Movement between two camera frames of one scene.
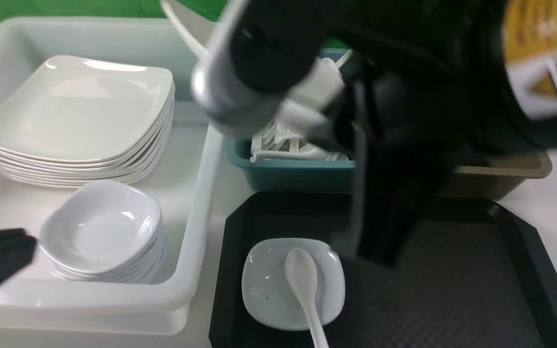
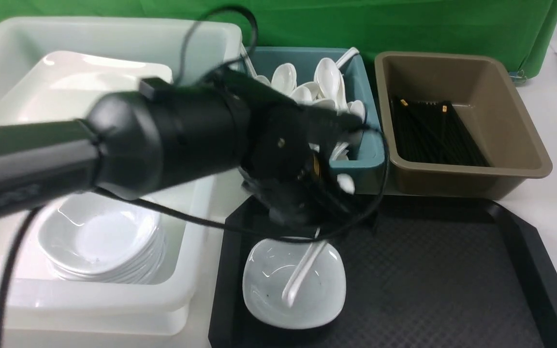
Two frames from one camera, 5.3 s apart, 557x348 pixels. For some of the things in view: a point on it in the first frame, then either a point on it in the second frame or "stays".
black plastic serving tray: [466, 275] stays
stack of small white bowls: [101, 231] stays
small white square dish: [269, 301] stays
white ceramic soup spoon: [300, 271] -> [346, 183]
